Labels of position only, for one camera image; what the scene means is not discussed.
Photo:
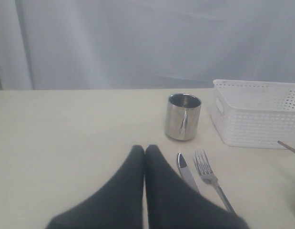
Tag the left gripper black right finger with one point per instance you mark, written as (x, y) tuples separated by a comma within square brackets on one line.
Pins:
[(172, 204)]

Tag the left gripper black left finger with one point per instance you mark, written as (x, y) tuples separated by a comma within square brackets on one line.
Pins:
[(116, 205)]

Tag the silver table knife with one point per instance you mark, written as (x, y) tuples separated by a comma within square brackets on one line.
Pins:
[(185, 172)]

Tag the silver metal fork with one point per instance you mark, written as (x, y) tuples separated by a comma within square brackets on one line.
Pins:
[(207, 176)]

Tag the stainless steel cup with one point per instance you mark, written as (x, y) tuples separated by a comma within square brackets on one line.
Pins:
[(182, 116)]

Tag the white perforated plastic basket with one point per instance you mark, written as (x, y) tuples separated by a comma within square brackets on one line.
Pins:
[(253, 113)]

